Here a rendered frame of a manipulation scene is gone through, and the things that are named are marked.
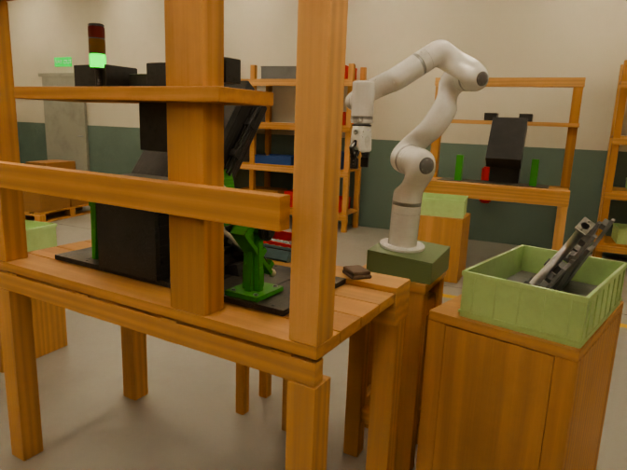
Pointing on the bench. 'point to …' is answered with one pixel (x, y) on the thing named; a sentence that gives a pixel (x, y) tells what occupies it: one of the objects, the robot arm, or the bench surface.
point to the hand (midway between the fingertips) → (359, 165)
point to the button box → (278, 253)
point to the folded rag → (356, 272)
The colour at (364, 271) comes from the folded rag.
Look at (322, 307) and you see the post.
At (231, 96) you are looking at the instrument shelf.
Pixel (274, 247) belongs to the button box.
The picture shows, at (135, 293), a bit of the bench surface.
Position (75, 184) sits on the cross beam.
